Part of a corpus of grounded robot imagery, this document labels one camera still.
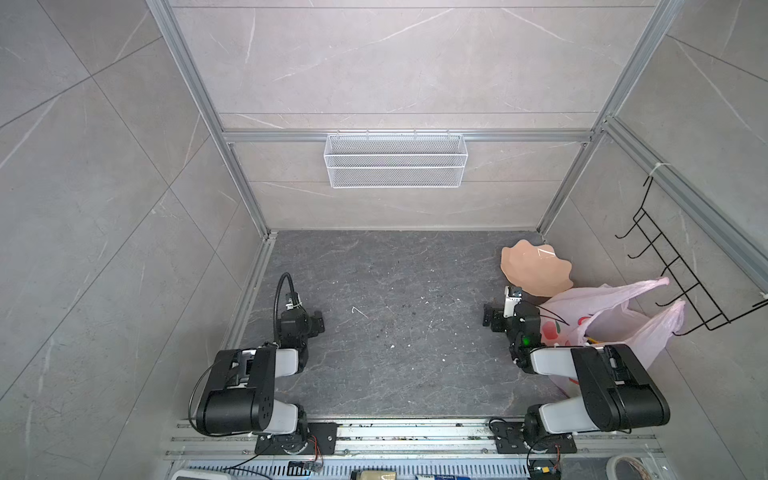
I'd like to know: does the pink plastic bag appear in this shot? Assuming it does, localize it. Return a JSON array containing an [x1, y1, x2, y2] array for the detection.
[[540, 277, 686, 368]]

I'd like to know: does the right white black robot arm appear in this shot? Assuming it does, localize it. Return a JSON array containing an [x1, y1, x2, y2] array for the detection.
[[482, 300, 671, 453]]

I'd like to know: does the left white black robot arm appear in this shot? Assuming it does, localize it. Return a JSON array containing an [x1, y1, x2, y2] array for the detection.
[[188, 307, 325, 454]]

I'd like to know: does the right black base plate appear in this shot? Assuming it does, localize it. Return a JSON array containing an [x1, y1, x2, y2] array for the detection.
[[487, 418, 577, 454]]

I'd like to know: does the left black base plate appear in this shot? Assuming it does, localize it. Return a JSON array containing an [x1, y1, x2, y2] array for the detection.
[[254, 422, 339, 456]]

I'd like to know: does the pink scalloped bowl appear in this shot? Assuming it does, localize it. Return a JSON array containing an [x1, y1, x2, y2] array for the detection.
[[500, 240, 573, 297]]

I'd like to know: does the black wire hook rack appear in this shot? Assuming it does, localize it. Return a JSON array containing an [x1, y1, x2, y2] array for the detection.
[[614, 176, 767, 337]]

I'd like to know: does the white wire mesh basket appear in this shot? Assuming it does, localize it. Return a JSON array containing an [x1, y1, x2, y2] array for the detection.
[[323, 133, 469, 189]]

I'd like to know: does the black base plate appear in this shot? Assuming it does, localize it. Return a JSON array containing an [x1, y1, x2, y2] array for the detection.
[[254, 422, 339, 456], [487, 418, 577, 454]]

